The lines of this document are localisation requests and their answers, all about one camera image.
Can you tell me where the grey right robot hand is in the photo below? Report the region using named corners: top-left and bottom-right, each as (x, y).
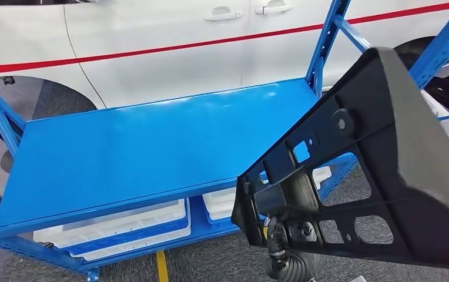
top-left (266, 216), bottom-right (318, 274)

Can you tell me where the black plastic plate frame part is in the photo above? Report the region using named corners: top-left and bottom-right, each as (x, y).
top-left (231, 47), bottom-right (449, 273)

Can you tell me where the white car with red stripe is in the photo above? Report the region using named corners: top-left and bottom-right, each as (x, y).
top-left (0, 0), bottom-right (449, 110)

